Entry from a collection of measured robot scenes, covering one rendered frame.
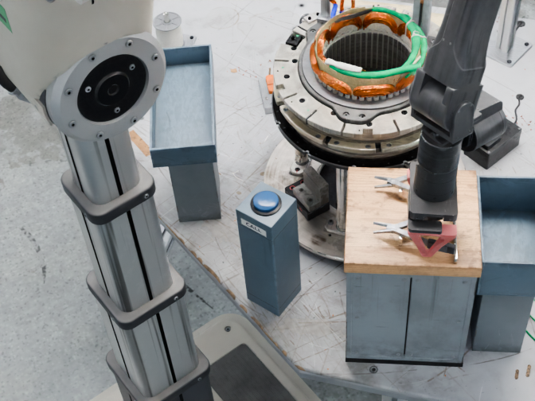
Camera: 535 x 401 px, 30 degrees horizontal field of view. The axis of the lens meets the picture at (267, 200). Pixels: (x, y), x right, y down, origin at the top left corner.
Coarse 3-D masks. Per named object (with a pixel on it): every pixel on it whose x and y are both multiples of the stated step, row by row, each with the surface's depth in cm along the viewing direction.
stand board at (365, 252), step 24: (360, 168) 158; (384, 168) 158; (360, 192) 155; (384, 192) 154; (360, 216) 152; (384, 216) 151; (360, 240) 149; (384, 240) 148; (408, 240) 148; (480, 240) 148; (360, 264) 146; (384, 264) 146; (408, 264) 145; (432, 264) 145; (456, 264) 145; (480, 264) 145
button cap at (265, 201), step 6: (264, 192) 159; (270, 192) 159; (258, 198) 158; (264, 198) 158; (270, 198) 158; (276, 198) 158; (258, 204) 157; (264, 204) 157; (270, 204) 157; (276, 204) 157; (258, 210) 157; (264, 210) 157; (270, 210) 157
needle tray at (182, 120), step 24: (168, 48) 179; (192, 48) 179; (168, 72) 180; (192, 72) 180; (168, 96) 176; (192, 96) 176; (168, 120) 173; (192, 120) 172; (168, 144) 169; (192, 144) 169; (216, 144) 166; (192, 168) 178; (216, 168) 186; (192, 192) 183; (216, 192) 183; (192, 216) 189; (216, 216) 189
